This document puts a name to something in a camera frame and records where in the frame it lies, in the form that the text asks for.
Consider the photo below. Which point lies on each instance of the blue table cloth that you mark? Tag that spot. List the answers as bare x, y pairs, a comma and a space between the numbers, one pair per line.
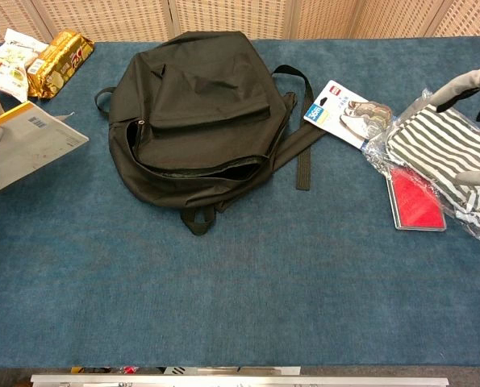
239, 290

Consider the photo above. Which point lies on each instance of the aluminium profile rail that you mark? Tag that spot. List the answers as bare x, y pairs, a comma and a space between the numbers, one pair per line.
239, 381

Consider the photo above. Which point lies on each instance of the red clear plastic case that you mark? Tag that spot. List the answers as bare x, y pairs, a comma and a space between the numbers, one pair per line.
417, 205

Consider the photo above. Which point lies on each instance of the black backpack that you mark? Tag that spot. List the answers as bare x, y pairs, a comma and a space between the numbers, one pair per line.
207, 133

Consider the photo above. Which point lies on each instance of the carded metal hooks package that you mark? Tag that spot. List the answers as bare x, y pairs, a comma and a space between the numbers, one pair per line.
344, 113

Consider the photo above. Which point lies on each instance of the striped cloth in plastic bag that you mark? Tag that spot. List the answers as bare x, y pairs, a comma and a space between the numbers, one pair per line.
433, 145

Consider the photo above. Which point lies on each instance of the white nut snack bag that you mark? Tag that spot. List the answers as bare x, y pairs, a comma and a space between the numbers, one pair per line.
5, 64

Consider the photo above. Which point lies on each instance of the gold foil snack package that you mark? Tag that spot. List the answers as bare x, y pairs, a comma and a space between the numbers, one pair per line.
58, 64

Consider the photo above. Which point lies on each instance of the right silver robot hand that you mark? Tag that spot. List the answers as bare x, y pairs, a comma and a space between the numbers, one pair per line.
465, 82

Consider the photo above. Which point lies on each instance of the beige woven folding screen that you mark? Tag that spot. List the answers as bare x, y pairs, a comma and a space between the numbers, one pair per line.
122, 18

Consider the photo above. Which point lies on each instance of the white book with yellow band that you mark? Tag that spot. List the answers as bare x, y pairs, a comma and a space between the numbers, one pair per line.
30, 149

